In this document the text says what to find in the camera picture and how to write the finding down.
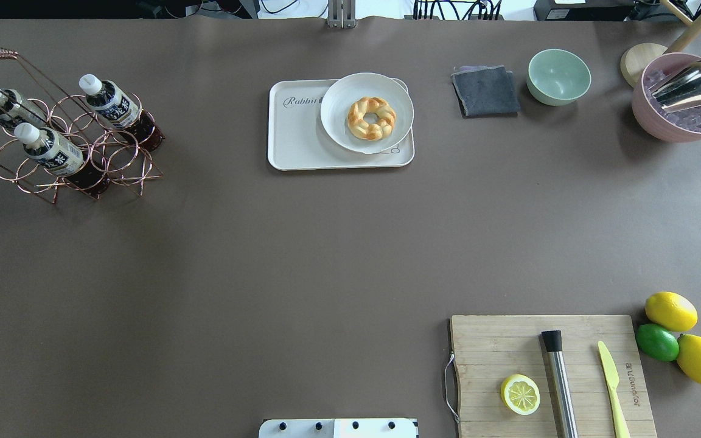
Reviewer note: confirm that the tea bottle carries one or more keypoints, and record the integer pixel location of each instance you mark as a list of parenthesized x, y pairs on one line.
[(131, 124), (60, 157), (16, 109)]

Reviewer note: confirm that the white rectangular tray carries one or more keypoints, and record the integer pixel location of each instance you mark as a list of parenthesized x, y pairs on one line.
[(297, 140)]

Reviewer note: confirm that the white round plate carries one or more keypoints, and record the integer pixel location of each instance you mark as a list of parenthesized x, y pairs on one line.
[(342, 94)]

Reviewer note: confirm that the grey folded cloth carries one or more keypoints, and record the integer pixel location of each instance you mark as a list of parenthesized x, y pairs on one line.
[(485, 91)]

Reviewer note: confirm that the bamboo cutting board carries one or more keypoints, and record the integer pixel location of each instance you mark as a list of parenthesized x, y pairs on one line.
[(488, 349)]

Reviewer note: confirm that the half lemon slice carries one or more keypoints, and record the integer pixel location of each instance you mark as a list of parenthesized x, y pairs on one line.
[(520, 394)]

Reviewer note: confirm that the mint green bowl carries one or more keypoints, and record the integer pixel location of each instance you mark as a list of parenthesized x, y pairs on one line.
[(557, 77)]

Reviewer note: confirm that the steel muddler black tip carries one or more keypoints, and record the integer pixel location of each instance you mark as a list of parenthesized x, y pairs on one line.
[(565, 413)]

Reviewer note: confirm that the yellow plastic knife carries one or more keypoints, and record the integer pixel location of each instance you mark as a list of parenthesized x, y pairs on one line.
[(612, 381)]

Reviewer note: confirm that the green lime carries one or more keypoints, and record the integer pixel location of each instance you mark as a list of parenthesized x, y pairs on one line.
[(657, 342)]

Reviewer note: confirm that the yellow lemon far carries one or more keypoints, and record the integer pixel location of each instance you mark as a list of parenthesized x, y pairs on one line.
[(671, 311)]

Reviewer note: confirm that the pink ice bowl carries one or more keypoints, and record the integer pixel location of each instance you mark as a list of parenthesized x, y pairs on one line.
[(675, 126)]

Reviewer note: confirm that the metal ice scoop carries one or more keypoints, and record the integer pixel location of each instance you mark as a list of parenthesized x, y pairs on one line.
[(682, 91)]

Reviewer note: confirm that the braided ring bread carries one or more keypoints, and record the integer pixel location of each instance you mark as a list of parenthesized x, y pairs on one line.
[(371, 119)]

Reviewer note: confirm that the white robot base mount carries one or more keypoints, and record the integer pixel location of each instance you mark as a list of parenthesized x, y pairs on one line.
[(340, 427)]

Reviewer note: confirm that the copper wire bottle rack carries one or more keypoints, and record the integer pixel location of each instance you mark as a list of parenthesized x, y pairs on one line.
[(84, 142)]

